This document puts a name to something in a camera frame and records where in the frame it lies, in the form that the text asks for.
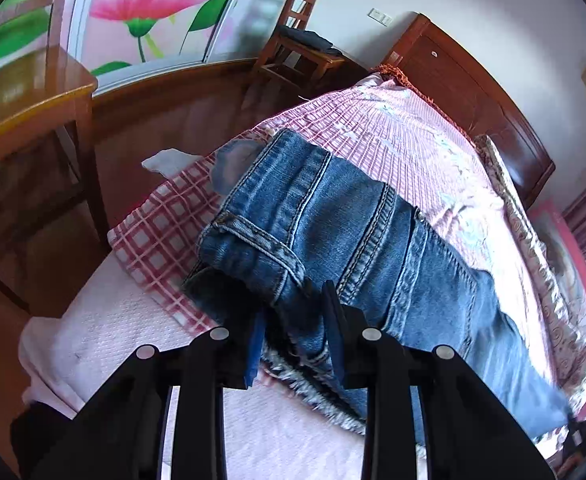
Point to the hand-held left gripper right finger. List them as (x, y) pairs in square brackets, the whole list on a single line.
[(334, 332)]

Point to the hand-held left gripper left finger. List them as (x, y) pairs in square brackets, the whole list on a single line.
[(254, 347)]

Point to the blue denim pants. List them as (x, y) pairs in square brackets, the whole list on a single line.
[(333, 220)]

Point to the white mattress pad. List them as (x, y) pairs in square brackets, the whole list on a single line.
[(123, 310)]

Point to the pink plaid bed sheet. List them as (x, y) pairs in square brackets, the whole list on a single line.
[(398, 140)]

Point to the white cloth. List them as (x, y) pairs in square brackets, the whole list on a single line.
[(168, 162)]

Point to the swirl patterned quilt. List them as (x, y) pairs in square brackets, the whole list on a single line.
[(548, 320)]

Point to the orange fringed mat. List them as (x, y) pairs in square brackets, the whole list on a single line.
[(413, 85)]

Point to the wooden bed headboard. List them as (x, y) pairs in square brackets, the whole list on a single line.
[(473, 95)]

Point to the wooden chair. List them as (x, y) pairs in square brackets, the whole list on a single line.
[(293, 55)]

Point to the dark cloth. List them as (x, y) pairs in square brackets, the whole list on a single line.
[(305, 39)]

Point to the wooden desk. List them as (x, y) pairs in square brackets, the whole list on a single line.
[(23, 105)]

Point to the floral wardrobe doors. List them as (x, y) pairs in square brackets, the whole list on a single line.
[(148, 0)]

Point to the pink bed rail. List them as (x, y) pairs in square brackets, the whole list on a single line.
[(573, 245)]

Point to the white wall switch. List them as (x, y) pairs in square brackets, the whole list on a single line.
[(379, 16)]

